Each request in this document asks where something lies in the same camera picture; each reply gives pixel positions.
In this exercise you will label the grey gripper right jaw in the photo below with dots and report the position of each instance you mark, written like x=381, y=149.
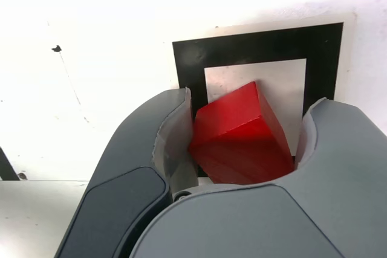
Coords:
x=257, y=227

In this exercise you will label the black tape square outline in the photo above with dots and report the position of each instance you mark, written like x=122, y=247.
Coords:
x=242, y=49

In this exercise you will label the red cube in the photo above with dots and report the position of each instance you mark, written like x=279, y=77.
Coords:
x=236, y=137

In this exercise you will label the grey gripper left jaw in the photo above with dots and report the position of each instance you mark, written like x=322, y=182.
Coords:
x=121, y=173

